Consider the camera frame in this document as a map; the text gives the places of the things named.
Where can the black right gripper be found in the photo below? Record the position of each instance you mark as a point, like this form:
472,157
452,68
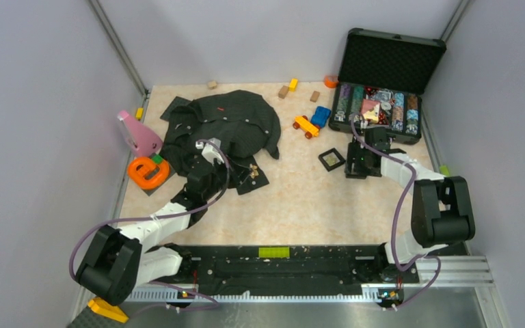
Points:
355,150

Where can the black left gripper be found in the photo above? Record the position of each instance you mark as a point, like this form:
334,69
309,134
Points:
237,174

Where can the black square frame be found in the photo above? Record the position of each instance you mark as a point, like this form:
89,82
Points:
321,158

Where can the dark pinstriped garment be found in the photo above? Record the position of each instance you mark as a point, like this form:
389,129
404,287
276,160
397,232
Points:
243,121

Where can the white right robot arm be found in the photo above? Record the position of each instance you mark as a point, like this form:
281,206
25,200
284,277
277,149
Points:
441,215

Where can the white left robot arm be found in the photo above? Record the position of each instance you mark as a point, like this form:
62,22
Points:
126,253

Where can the yellow toy brick car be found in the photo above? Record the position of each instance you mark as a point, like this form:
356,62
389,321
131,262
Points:
302,123

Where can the blue toy brick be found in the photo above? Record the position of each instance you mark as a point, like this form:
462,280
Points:
320,117

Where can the small wooden block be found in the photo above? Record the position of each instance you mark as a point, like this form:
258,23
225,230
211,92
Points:
315,96

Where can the green flat brick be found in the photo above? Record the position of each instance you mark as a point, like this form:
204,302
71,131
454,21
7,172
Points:
274,252

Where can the pink and green toy pile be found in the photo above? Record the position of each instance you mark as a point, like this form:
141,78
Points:
444,170

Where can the orange cylinder cup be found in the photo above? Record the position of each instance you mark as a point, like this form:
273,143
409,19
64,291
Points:
330,81

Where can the black poker chip case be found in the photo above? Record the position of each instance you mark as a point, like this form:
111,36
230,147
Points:
381,80

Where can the wooden block far left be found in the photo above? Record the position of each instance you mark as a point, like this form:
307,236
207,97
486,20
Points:
212,84

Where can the grey square baseplate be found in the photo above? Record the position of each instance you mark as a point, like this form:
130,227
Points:
177,102

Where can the wooden block centre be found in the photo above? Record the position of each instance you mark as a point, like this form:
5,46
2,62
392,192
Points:
283,92

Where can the pink toy ramp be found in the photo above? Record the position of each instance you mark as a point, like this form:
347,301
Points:
141,139

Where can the orange curved toy track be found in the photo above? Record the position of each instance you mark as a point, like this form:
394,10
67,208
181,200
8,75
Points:
148,173

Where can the yellow cube block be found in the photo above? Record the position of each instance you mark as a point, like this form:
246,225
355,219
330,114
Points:
293,85

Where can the small yellow brick left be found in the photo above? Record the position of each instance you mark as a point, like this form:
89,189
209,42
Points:
139,113

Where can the yellow wedge block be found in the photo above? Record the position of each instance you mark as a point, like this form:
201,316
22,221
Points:
103,308

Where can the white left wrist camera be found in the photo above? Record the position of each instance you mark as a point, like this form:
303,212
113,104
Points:
210,151

